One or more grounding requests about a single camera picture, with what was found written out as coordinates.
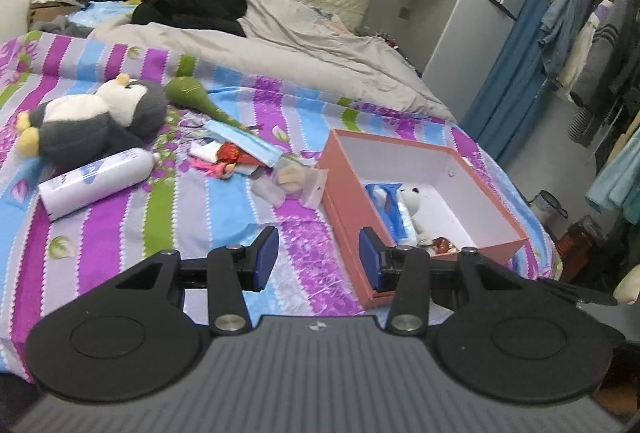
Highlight small pink toy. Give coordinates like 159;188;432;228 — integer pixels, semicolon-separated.
202;160;236;180

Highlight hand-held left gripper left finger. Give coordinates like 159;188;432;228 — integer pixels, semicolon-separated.
112;227;279;336

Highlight white spray bottle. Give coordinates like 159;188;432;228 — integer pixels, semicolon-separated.
38;148;161;221

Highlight clear zip bag beige puffs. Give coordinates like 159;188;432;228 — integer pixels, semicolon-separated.
252;162;328;208

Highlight small black white plush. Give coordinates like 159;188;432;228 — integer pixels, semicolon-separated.
397;185;436;244

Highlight red figure toy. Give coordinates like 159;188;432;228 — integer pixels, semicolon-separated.
216;142;261;174

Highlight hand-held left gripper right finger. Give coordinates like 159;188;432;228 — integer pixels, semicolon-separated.
359;227;533;336

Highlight grey duvet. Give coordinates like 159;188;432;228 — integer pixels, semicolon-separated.
87;0;458;124

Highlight person's right hand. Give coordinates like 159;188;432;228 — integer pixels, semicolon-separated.
614;280;640;305

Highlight light blue patterned cloth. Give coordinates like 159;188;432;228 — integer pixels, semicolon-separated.
70;2;136;30

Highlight hanging white garment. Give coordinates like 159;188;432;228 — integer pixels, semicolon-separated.
557;0;613;88

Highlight grey bucket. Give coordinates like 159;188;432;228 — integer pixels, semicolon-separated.
530;190;568;229

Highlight hanging teal garment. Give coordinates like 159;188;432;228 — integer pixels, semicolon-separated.
585;133;640;214

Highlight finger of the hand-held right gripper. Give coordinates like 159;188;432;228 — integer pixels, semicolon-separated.
537;277;617;309

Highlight orange cardboard box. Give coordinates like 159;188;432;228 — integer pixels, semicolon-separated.
317;129;530;309

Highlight grey cloth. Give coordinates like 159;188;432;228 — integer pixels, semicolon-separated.
40;15;96;36

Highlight green massage hammer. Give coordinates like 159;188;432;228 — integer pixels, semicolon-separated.
165;77;261;134

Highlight grey white penguin plush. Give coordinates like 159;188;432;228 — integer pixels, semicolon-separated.
15;74;168;168

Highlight blue curtain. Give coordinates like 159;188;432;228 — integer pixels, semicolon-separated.
460;0;606;168

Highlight blue white snack packet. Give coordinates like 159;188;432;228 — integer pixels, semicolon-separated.
364;183;418;246

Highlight red plastic item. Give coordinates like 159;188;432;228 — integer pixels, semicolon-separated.
557;215;608;264

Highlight grey striped sweater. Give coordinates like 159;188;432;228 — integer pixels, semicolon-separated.
570;0;640;114

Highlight brown cardboard box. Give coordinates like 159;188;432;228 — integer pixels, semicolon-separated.
27;0;83;31

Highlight blue face mask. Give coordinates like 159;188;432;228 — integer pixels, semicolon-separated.
202;120;283;166

